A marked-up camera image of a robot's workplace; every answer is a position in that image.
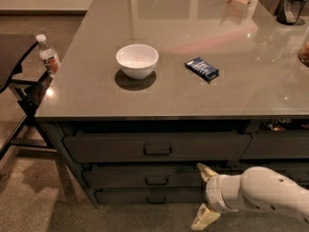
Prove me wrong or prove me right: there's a blue snack bar wrapper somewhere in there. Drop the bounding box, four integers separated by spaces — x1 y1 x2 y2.
184 57 219 81

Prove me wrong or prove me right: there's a glass jar with snacks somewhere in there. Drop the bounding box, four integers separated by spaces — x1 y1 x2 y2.
298 27 309 67

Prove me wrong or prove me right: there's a white ceramic bowl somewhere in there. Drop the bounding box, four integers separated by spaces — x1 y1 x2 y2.
116 44 158 79

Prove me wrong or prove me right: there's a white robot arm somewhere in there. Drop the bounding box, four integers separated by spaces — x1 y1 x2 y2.
191 163 309 231

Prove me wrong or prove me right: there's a drawer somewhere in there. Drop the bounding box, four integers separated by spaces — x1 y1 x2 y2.
224 161 309 188
83 165 202 189
96 188 205 205
63 132 251 162
241 131 309 160

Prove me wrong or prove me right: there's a dark folding chair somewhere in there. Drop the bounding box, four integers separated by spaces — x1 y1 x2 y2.
0 34 53 159

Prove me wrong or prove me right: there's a clear plastic water bottle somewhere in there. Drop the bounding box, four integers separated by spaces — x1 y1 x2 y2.
36 34 61 76

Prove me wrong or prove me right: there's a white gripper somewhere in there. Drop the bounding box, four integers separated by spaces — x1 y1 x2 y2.
191 162 242 231

